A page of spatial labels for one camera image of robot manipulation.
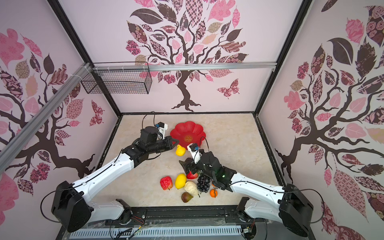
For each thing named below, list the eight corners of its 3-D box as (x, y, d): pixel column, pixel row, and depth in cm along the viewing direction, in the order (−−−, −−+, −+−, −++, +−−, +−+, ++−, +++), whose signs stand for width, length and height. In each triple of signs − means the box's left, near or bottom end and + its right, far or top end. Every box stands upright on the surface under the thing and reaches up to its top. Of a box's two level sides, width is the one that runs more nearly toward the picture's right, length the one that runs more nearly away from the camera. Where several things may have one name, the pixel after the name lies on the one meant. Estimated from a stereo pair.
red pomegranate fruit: (161, 190, 83) (159, 186, 79) (162, 179, 87) (160, 176, 83) (172, 190, 83) (171, 186, 79) (173, 179, 87) (172, 176, 83)
